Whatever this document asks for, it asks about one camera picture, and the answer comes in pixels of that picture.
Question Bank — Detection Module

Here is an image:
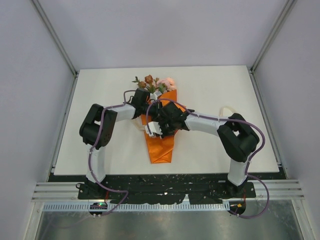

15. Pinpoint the cream ribbon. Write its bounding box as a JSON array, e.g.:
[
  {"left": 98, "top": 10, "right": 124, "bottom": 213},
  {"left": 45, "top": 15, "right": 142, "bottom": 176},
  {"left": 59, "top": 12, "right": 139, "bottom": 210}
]
[{"left": 131, "top": 105, "right": 236, "bottom": 131}]

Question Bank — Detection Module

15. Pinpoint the fake flower bouquet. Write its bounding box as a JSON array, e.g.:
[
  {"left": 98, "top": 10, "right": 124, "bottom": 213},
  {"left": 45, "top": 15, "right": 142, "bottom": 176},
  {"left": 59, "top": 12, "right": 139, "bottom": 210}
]
[{"left": 132, "top": 74, "right": 177, "bottom": 94}]

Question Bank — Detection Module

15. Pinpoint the orange wrapping paper sheet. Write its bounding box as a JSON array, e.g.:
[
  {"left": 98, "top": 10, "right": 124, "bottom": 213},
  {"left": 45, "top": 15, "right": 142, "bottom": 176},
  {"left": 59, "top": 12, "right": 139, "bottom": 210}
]
[{"left": 140, "top": 90, "right": 177, "bottom": 164}]

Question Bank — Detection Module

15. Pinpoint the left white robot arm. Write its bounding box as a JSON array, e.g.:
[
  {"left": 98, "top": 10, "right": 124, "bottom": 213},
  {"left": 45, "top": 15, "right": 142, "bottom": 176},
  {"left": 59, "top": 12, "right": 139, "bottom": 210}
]
[{"left": 79, "top": 88, "right": 163, "bottom": 199}]

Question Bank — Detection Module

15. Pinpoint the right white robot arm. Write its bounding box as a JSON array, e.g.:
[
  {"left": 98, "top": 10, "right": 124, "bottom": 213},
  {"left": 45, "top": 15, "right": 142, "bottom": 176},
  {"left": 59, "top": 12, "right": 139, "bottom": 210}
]
[{"left": 146, "top": 100, "right": 260, "bottom": 197}]

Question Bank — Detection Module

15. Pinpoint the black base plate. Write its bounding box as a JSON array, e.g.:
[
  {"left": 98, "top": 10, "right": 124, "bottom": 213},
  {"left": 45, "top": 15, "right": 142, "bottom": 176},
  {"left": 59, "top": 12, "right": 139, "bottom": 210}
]
[{"left": 48, "top": 172, "right": 288, "bottom": 205}]

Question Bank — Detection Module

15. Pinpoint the left aluminium corner post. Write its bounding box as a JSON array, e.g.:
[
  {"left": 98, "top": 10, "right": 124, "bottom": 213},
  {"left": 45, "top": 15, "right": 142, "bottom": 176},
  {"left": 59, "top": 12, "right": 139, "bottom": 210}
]
[{"left": 29, "top": 0, "right": 79, "bottom": 77}]

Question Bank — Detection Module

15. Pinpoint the aluminium corner post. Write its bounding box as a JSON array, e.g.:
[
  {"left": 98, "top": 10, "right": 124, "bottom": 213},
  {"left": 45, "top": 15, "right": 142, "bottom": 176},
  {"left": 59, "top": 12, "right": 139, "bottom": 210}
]
[
  {"left": 248, "top": 0, "right": 298, "bottom": 75},
  {"left": 29, "top": 0, "right": 79, "bottom": 77}
]

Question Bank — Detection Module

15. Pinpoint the white slotted cable duct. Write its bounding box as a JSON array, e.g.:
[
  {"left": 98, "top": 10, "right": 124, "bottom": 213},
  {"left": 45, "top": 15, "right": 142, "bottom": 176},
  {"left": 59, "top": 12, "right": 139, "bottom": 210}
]
[{"left": 42, "top": 201, "right": 230, "bottom": 212}]

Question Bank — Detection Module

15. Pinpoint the aluminium frame rail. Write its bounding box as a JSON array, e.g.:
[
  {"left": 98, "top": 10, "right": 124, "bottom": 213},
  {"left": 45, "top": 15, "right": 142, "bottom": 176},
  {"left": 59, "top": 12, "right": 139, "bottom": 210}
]
[{"left": 31, "top": 179, "right": 305, "bottom": 202}]

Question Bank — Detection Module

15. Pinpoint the right aluminium corner post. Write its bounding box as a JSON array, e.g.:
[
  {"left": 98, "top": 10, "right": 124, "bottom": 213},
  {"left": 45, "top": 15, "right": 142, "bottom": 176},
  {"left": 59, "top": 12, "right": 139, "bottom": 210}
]
[{"left": 248, "top": 0, "right": 298, "bottom": 75}]

